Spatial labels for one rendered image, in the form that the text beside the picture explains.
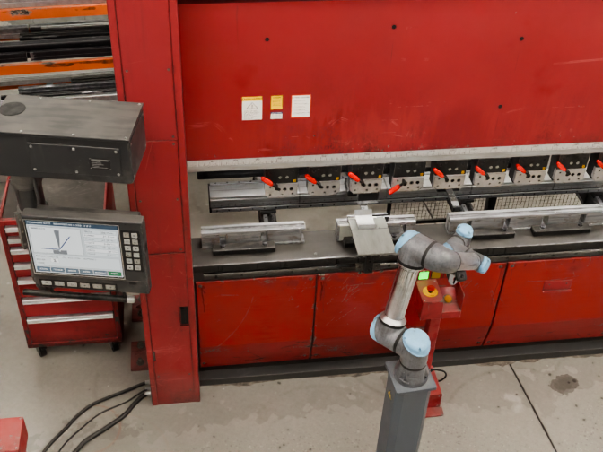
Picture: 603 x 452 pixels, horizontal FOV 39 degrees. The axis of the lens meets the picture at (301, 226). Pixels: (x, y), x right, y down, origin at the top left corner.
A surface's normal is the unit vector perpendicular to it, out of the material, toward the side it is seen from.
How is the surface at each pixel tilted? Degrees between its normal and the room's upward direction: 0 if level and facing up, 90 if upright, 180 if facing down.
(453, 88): 90
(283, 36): 90
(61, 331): 90
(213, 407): 0
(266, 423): 0
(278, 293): 90
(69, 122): 0
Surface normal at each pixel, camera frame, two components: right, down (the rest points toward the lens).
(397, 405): -0.54, 0.52
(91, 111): 0.04, -0.77
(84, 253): -0.06, 0.63
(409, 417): 0.22, 0.62
